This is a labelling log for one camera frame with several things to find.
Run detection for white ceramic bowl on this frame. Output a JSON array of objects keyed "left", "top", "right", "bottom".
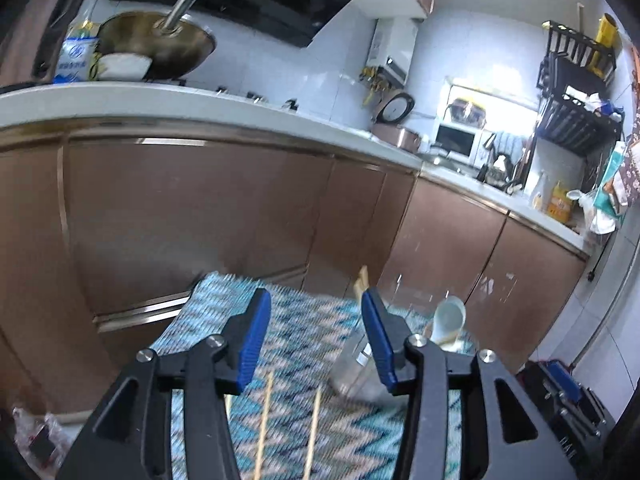
[{"left": 95, "top": 52, "right": 154, "bottom": 81}]

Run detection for black gas stove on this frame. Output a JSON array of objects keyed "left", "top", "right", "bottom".
[{"left": 144, "top": 77, "right": 302, "bottom": 112}]

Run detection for white and blue rag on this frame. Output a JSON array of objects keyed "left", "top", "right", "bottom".
[{"left": 582, "top": 92, "right": 624, "bottom": 117}]

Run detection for white water heater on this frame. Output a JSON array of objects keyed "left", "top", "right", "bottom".
[{"left": 364, "top": 17, "right": 420, "bottom": 87}]

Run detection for black wall rack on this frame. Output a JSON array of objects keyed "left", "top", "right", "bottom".
[{"left": 535, "top": 19, "right": 626, "bottom": 157}]

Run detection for white plastic spoon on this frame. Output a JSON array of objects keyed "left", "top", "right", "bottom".
[{"left": 431, "top": 295, "right": 467, "bottom": 347}]

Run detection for steel wok with handle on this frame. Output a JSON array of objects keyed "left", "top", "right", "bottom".
[{"left": 94, "top": 0, "right": 237, "bottom": 82}]

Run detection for clear cutlery holder with wire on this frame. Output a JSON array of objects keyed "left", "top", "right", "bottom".
[{"left": 327, "top": 280, "right": 477, "bottom": 402}]

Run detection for brown rice cooker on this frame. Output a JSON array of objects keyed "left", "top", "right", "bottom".
[{"left": 372, "top": 92, "right": 424, "bottom": 154}]

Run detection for crumpled clear plastic bag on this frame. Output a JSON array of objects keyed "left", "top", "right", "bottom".
[{"left": 12, "top": 404, "right": 94, "bottom": 467}]

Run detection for yellow capped oil bottle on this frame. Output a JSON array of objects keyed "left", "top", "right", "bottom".
[{"left": 74, "top": 0, "right": 109, "bottom": 43}]

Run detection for bunch of wooden chopsticks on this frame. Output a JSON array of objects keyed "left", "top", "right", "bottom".
[{"left": 224, "top": 372, "right": 322, "bottom": 480}]

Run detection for white plastic bag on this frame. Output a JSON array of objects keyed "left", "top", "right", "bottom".
[{"left": 567, "top": 187, "right": 619, "bottom": 234}]

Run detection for orange liquid bottle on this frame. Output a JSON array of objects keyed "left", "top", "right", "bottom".
[{"left": 545, "top": 182, "right": 574, "bottom": 224}]

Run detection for white microwave oven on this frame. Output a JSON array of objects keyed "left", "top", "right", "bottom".
[{"left": 432, "top": 122, "right": 484, "bottom": 166}]

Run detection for zigzag patterned table cloth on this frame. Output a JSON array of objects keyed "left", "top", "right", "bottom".
[{"left": 149, "top": 271, "right": 477, "bottom": 480}]

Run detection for floral hanging apron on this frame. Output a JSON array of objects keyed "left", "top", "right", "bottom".
[{"left": 619, "top": 45, "right": 640, "bottom": 202}]

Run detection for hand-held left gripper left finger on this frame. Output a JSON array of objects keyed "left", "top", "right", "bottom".
[{"left": 55, "top": 287, "right": 272, "bottom": 480}]

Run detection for white and blue packet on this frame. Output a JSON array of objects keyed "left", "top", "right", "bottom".
[{"left": 54, "top": 35, "right": 101, "bottom": 86}]

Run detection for clear plastic bottle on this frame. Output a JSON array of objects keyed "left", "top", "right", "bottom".
[{"left": 530, "top": 172, "right": 549, "bottom": 211}]

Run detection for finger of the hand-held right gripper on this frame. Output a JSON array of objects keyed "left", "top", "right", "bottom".
[{"left": 547, "top": 360, "right": 584, "bottom": 404}]

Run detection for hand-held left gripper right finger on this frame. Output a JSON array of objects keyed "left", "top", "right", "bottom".
[{"left": 361, "top": 287, "right": 576, "bottom": 480}]

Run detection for black range hood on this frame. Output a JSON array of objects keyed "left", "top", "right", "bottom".
[{"left": 108, "top": 0, "right": 402, "bottom": 50}]

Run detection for steel pot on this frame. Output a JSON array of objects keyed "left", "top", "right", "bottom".
[{"left": 447, "top": 99, "right": 487, "bottom": 126}]

